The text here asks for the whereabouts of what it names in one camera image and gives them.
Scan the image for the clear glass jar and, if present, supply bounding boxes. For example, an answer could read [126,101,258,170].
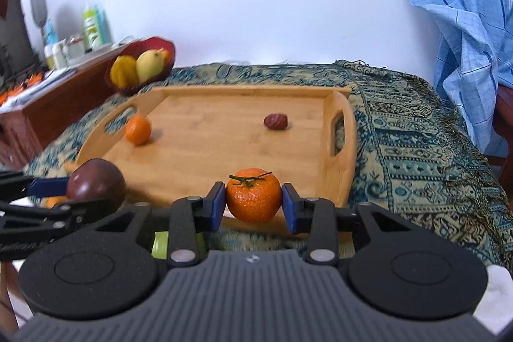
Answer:
[68,35,86,56]

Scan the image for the red date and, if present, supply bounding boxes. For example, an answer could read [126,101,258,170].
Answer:
[263,113,288,131]

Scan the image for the red wooden chair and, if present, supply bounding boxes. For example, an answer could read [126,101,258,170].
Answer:
[493,86,513,170]

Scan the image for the small blue bottle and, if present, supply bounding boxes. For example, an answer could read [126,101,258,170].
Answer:
[45,19,59,46]

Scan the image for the orange scissors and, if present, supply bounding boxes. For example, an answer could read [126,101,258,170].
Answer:
[16,73,43,88]

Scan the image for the yellow starfruit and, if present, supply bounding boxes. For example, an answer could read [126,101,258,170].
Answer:
[110,55,139,88]

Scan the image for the yellow mango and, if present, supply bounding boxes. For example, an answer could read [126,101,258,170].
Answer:
[135,49,171,83]

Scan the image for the red fruit bowl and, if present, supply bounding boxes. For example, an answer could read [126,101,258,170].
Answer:
[105,37,177,96]

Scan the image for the wooden tray with handles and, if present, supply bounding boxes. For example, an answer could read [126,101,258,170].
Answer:
[64,83,358,238]

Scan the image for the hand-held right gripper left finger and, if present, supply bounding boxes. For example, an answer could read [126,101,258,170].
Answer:
[94,182,227,266]

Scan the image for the teal plastic bottle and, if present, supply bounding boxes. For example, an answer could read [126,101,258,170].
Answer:
[96,5,112,45]

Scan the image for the dark purple passion fruit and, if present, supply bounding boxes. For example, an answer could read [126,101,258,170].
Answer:
[65,158,127,206]

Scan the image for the green apple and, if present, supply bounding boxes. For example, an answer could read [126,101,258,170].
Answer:
[151,230,207,260]

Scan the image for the blue plaid cloth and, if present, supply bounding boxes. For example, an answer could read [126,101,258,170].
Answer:
[387,0,513,158]

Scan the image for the teal patterned blanket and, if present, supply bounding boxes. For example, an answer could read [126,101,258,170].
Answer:
[24,59,513,258]

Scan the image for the small orange tangerine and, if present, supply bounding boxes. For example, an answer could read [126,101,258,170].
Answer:
[125,115,152,146]

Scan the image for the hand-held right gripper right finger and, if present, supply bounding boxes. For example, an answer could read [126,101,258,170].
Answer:
[281,183,401,266]

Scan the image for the brown wooden cabinet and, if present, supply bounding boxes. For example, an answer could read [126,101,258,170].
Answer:
[0,41,137,170]

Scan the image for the tangerine with green stem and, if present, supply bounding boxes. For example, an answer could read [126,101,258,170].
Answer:
[225,168,282,223]

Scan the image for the round standing mirror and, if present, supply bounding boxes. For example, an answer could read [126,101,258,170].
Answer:
[30,0,49,46]

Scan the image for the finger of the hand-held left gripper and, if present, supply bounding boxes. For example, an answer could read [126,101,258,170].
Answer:
[0,198,121,252]
[0,171,72,206]

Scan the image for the green plastic bottle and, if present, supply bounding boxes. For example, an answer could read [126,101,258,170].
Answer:
[82,5,103,52]

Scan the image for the white cloth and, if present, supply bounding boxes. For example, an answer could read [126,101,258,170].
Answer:
[8,258,29,313]
[477,265,513,327]

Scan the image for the white papers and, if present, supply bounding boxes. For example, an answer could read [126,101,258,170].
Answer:
[0,67,77,114]

